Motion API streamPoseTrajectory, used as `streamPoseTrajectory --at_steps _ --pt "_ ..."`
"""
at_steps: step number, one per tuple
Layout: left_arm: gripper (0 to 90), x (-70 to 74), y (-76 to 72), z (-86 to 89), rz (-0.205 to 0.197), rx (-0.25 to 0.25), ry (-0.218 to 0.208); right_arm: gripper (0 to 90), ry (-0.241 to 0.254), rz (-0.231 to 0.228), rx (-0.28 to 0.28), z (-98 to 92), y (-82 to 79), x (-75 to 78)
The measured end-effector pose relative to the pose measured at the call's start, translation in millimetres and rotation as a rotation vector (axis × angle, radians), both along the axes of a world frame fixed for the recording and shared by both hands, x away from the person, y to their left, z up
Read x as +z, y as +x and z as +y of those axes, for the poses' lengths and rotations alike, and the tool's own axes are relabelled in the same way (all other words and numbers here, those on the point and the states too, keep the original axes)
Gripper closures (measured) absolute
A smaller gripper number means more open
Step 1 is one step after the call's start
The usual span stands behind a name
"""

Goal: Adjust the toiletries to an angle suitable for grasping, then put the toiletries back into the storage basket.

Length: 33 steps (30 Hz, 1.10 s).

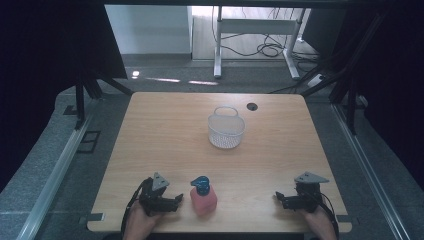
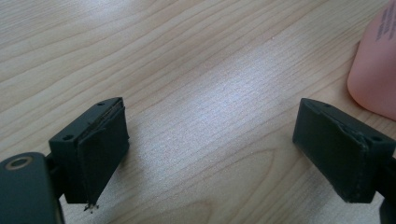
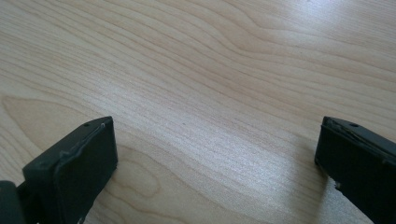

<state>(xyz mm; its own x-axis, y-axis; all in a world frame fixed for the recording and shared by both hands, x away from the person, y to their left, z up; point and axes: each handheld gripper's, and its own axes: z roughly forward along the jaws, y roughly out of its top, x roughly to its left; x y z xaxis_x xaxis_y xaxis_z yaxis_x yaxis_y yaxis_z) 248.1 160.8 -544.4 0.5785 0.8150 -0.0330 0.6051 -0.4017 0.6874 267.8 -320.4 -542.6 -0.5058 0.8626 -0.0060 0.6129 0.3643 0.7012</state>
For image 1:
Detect pink bottle with blue pump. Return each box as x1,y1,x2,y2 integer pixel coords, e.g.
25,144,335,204
189,175,219,217

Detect white plastic basket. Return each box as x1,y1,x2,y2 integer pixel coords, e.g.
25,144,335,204
207,105,246,149

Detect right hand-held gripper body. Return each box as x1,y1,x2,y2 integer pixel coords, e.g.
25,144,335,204
281,171,330,214

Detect white metal desk frame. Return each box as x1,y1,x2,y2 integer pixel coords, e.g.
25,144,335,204
213,5,306,80

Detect aluminium rail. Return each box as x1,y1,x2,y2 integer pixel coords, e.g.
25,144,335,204
16,113,93,240
331,103,409,240

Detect white power strip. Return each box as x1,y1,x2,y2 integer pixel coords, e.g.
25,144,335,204
307,73,326,88

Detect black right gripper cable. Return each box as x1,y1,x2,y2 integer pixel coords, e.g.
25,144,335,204
313,191,340,239

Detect black floor cables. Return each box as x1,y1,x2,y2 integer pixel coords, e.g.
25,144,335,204
219,6,321,94

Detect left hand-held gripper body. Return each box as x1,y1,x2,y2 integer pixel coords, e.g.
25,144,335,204
138,172,180,217

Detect person's right hand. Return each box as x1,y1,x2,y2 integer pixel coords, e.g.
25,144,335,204
301,204,338,240

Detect person's left hand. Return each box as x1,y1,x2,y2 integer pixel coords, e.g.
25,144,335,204
123,201,164,240

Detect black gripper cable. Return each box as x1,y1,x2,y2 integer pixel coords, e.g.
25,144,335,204
120,178,151,236
313,191,340,239

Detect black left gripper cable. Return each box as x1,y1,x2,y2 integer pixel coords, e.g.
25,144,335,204
120,178,151,236

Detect black metal stand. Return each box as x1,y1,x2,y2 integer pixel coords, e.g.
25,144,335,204
73,68,134,131
301,13,384,136

